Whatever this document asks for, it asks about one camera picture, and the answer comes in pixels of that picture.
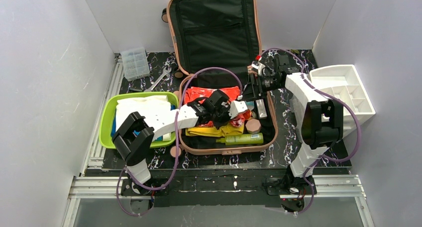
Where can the clear screw assortment box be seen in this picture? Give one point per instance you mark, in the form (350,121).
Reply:
(135,64)

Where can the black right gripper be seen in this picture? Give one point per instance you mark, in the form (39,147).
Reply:
(252,88)

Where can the aluminium base frame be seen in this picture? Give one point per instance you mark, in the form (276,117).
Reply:
(216,198)

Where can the white printed shirt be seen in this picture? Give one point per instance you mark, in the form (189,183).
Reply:
(159,98)

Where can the yellow folded cloth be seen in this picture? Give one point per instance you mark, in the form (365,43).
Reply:
(227,130)

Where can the white divided organizer box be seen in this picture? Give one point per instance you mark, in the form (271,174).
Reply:
(340,81)

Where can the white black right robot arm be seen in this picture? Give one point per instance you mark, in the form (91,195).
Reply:
(322,118)

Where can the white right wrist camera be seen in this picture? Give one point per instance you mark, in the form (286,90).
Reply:
(258,67)

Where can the red white tie-dye cloth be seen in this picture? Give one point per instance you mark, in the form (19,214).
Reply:
(193,94)

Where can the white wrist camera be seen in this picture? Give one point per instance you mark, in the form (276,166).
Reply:
(236,108)
(258,67)

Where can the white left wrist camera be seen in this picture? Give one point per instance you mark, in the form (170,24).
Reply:
(236,108)

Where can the white pink blue spray bottle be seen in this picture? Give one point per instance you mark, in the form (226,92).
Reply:
(250,105)

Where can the blue towel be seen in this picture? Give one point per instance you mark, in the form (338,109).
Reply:
(147,109)

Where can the pink octagonal compact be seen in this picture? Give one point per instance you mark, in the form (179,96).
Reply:
(253,126)

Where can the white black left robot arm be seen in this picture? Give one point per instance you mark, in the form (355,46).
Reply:
(137,132)

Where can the silver open end wrench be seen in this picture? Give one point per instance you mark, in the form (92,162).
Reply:
(166,71)

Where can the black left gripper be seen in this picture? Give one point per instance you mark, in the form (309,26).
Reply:
(223,113)

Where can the pink hard shell suitcase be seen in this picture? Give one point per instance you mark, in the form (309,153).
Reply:
(214,40)

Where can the strip of metal screws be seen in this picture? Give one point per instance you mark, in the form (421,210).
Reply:
(132,89)

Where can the yellow green spray bottle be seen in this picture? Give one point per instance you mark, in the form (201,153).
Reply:
(242,139)

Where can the lime green plastic basin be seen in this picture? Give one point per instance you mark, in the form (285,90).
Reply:
(105,125)

